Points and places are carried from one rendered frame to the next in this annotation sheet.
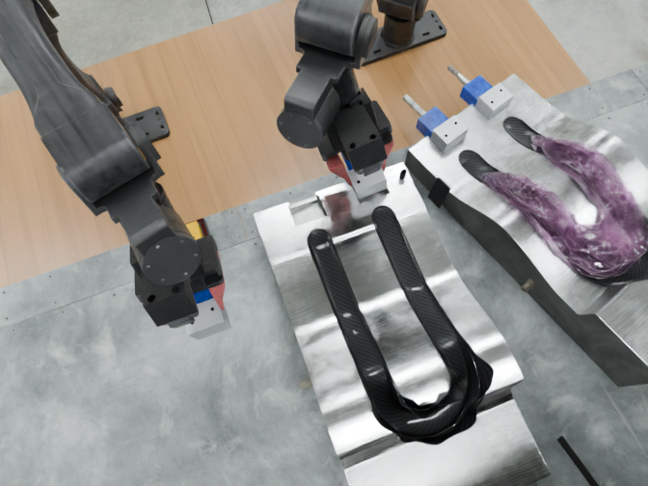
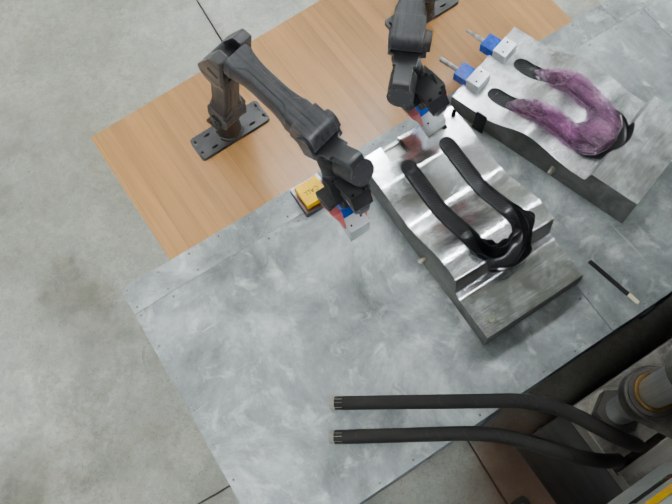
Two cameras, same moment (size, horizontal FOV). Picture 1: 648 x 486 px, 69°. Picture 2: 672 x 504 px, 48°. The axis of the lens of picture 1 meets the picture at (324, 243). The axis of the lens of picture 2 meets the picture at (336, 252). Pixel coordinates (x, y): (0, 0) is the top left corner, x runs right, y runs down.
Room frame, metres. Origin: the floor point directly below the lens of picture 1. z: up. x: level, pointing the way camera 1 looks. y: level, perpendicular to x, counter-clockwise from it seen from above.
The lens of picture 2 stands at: (-0.48, 0.31, 2.45)
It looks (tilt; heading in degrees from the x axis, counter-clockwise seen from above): 69 degrees down; 352
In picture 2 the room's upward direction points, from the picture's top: 9 degrees counter-clockwise
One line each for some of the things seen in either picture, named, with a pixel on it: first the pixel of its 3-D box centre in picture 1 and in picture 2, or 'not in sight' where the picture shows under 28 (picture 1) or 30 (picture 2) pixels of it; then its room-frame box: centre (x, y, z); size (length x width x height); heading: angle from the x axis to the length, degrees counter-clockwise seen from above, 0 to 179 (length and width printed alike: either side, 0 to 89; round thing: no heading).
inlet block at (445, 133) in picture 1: (429, 120); (461, 72); (0.49, -0.21, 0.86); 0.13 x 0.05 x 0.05; 33
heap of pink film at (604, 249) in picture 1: (576, 199); (570, 106); (0.29, -0.40, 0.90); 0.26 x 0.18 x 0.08; 33
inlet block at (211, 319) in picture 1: (198, 287); (344, 208); (0.19, 0.18, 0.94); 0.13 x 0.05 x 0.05; 16
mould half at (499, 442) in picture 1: (389, 335); (468, 217); (0.11, -0.09, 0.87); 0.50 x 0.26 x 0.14; 16
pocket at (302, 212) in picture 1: (307, 213); (394, 152); (0.32, 0.02, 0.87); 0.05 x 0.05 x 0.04; 16
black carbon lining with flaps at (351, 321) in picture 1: (394, 315); (470, 200); (0.13, -0.09, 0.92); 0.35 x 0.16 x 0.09; 16
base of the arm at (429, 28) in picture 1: (399, 24); (422, 3); (0.73, -0.19, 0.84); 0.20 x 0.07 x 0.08; 108
